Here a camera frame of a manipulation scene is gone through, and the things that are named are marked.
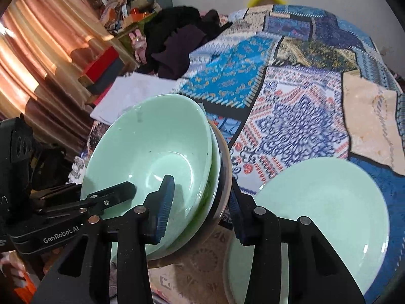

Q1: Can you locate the green plate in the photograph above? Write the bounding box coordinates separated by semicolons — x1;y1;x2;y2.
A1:
223;158;390;304

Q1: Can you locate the pile of black clothes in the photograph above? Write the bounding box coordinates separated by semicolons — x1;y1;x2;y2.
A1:
139;6;233;80

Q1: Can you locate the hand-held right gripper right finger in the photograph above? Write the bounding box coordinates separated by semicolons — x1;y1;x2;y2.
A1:
229;180;366;304

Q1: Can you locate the red box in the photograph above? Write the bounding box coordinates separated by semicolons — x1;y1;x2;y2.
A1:
85;47;118;83

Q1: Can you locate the patchwork patterned blanket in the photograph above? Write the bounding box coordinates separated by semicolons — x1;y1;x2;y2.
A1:
68;4;405;304

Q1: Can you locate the white folded cloth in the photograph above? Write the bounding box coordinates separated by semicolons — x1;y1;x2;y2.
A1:
90;72;178;124

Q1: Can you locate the green bowl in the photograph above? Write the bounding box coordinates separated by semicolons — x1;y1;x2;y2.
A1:
80;94;213;254

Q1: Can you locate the pink rabbit toy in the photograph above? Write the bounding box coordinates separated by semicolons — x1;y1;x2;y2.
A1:
128;29;148;63

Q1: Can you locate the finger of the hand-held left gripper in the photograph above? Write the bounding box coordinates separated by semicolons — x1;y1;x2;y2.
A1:
32;181;137;220

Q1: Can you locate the person's left hand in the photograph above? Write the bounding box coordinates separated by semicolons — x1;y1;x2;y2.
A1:
0;252;29;290

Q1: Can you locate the dark blue box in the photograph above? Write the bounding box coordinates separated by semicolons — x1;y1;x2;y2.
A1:
87;59;125;95

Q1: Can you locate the orange brown curtain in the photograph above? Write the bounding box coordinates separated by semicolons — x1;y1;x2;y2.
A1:
0;0;127;172

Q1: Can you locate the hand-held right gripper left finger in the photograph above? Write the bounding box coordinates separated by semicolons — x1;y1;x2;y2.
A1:
32;174;175;304

